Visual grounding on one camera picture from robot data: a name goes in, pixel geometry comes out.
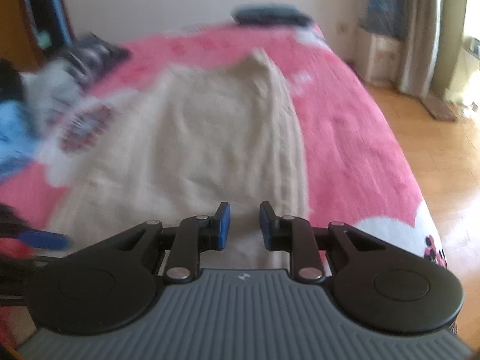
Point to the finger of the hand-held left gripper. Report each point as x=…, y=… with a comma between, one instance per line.
x=48, y=240

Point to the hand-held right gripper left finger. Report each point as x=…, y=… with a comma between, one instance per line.
x=224, y=225

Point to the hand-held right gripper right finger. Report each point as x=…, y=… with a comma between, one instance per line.
x=265, y=225

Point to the beige pants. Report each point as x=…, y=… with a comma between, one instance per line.
x=206, y=138

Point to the light blue shirt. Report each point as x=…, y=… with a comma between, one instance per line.
x=15, y=135

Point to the pink floral blanket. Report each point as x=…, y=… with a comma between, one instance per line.
x=337, y=138

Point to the grey sweater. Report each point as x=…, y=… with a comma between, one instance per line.
x=52, y=90

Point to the white water dispenser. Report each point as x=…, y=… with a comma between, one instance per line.
x=378, y=60

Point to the brown wooden board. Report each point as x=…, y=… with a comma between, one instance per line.
x=438, y=107

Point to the folded blue jeans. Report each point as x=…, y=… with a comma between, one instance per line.
x=270, y=14

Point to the wooden door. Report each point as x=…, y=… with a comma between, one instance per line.
x=15, y=18

